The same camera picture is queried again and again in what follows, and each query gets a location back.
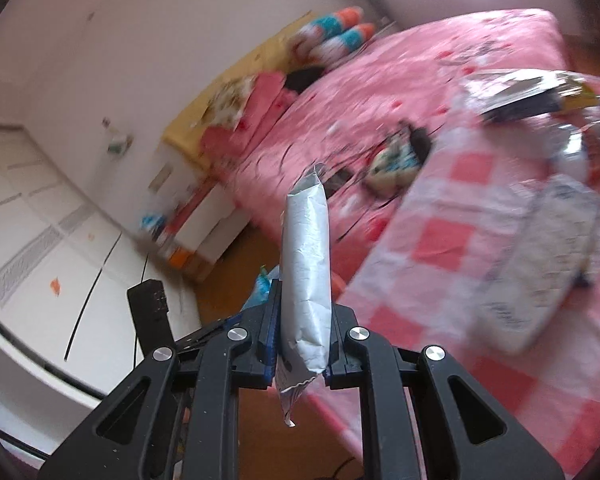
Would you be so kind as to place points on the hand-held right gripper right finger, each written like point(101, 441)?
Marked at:
point(331, 371)

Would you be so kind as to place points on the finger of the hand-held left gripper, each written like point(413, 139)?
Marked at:
point(195, 341)

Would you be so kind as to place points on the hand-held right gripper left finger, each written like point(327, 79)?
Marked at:
point(266, 366)

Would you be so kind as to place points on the light blue plastic wrapper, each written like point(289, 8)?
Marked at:
point(260, 292)

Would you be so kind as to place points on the silver foil wrapper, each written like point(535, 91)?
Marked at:
point(305, 260)

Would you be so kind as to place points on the white nightstand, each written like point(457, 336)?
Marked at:
point(205, 230)

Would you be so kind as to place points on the white wardrobe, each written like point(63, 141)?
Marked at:
point(30, 210)

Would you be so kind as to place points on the red white checkered tablecloth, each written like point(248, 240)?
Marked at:
point(445, 240)

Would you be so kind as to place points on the dark flat device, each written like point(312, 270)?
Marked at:
point(341, 178)

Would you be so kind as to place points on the yellow headboard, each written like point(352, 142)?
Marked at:
point(215, 95)

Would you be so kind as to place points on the floral pillow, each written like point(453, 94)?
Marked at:
point(230, 100)

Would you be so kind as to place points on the pink folded blanket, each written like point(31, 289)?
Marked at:
point(260, 110)

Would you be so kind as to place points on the large white packet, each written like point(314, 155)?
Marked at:
point(535, 260)

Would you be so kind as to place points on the black power adapter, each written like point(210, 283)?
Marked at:
point(422, 142)

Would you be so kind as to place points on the black cloth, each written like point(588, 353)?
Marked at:
point(302, 79)

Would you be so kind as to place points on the bed with pink sheet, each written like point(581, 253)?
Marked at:
point(380, 85)

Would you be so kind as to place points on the yellow snack wrapper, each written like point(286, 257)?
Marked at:
point(510, 95)

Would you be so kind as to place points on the small wall sticker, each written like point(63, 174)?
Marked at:
point(116, 140)

